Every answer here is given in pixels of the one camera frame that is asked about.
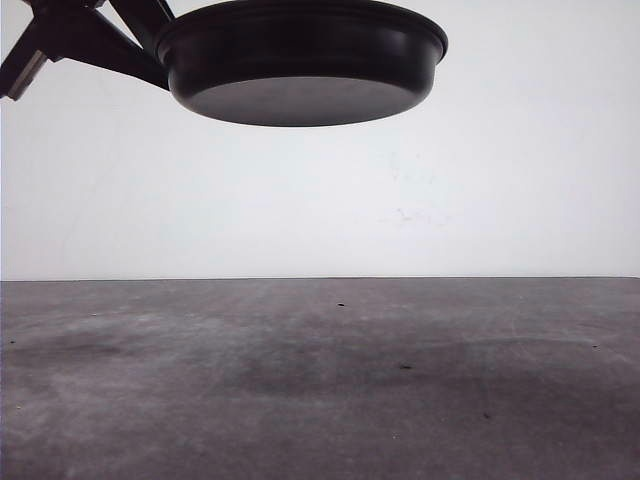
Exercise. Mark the black frying pan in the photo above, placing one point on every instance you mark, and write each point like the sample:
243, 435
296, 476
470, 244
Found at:
291, 63

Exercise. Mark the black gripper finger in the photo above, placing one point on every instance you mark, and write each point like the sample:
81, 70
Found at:
76, 30
35, 46

